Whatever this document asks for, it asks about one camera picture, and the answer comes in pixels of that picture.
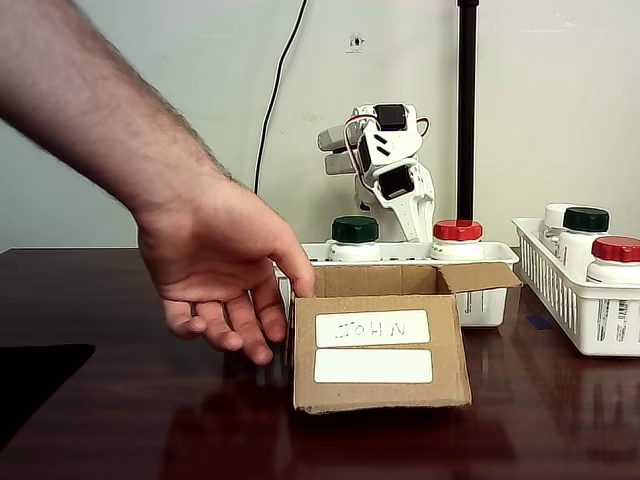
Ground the white bottle with green cap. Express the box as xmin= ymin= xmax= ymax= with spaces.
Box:
xmin=327 ymin=215 xmax=384 ymax=263
xmin=556 ymin=207 xmax=612 ymax=282

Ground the cardboard box with white labels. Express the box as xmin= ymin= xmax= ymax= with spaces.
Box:
xmin=287 ymin=262 xmax=524 ymax=415

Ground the white bottle with red cap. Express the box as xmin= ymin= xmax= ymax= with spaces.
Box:
xmin=584 ymin=236 xmax=640 ymax=287
xmin=429 ymin=219 xmax=485 ymax=261

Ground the person's hairy forearm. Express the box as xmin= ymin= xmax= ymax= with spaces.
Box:
xmin=0 ymin=0 xmax=261 ymax=227

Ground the person's bare hand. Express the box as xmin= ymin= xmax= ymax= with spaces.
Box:
xmin=133 ymin=174 xmax=317 ymax=367

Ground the black vertical pole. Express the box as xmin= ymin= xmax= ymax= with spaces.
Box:
xmin=456 ymin=0 xmax=482 ymax=227

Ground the white mesh plastic basket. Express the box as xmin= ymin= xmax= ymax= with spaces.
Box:
xmin=512 ymin=217 xmax=640 ymax=359

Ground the black hanging cable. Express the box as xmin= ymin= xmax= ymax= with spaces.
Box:
xmin=252 ymin=0 xmax=309 ymax=196

